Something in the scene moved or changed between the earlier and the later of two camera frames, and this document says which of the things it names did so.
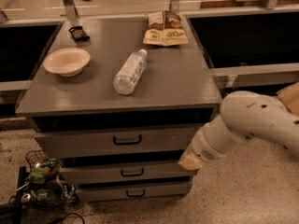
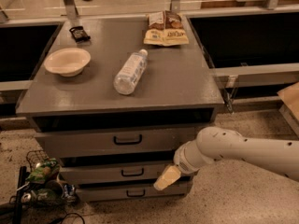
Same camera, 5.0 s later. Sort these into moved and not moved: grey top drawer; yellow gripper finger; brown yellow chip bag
Moved: yellow gripper finger
Not moved: brown yellow chip bag; grey top drawer
